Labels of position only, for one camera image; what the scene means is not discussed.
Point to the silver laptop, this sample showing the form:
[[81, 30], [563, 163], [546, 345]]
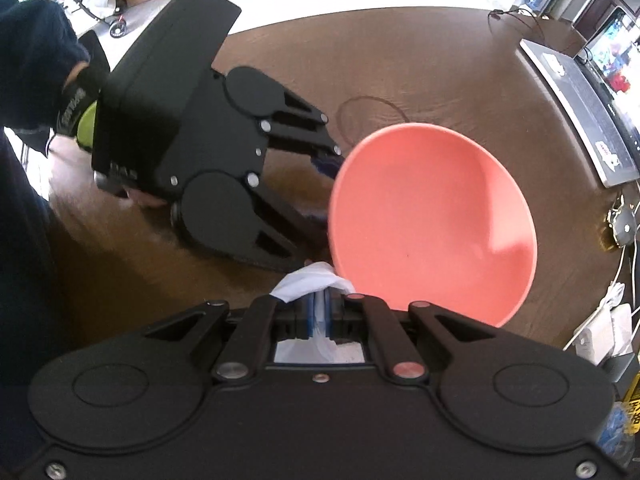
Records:
[[575, 105]]

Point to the yellow black label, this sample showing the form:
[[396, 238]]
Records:
[[631, 417]]

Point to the person's left forearm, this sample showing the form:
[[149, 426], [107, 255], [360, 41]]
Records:
[[35, 55]]

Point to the person's dark clothed body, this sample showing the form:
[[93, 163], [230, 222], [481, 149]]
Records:
[[22, 285]]

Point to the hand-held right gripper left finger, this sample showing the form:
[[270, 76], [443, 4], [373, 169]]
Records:
[[300, 230]]

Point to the black power adapter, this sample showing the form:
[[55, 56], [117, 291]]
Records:
[[622, 367]]

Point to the white tissue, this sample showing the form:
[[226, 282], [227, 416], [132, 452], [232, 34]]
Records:
[[310, 277]]

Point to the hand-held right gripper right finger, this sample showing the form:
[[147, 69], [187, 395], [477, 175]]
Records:
[[325, 164]]

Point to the white power adapter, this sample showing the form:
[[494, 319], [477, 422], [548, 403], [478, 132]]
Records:
[[607, 332]]

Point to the person's left hand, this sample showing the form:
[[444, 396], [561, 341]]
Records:
[[80, 105]]

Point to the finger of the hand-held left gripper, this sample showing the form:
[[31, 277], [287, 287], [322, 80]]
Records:
[[312, 315], [331, 315]]

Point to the pink bowl with legs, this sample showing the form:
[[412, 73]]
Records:
[[430, 215]]

